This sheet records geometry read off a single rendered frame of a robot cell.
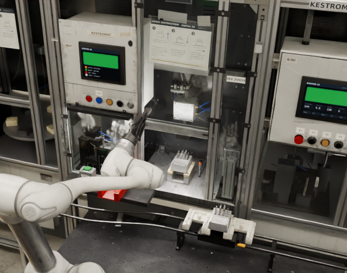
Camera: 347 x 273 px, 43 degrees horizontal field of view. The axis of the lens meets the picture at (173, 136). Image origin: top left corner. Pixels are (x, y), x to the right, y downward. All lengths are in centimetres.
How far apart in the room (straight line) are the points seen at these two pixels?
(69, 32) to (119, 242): 116
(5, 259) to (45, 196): 206
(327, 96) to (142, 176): 89
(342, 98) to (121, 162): 102
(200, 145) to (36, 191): 146
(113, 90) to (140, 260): 91
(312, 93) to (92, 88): 111
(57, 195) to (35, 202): 9
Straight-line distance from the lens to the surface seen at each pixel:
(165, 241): 253
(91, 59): 229
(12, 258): 357
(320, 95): 206
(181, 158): 259
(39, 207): 152
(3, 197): 162
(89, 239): 257
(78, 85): 241
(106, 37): 224
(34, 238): 184
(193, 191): 252
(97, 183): 179
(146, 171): 194
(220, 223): 229
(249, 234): 232
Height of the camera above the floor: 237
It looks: 28 degrees down
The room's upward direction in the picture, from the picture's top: 2 degrees clockwise
